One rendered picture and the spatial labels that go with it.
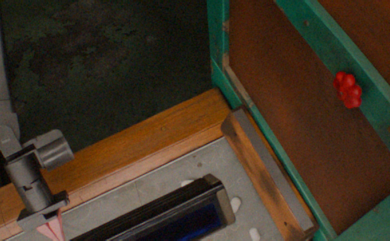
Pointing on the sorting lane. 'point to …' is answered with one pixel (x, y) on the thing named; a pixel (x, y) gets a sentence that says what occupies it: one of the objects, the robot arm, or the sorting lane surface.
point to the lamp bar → (172, 215)
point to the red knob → (347, 90)
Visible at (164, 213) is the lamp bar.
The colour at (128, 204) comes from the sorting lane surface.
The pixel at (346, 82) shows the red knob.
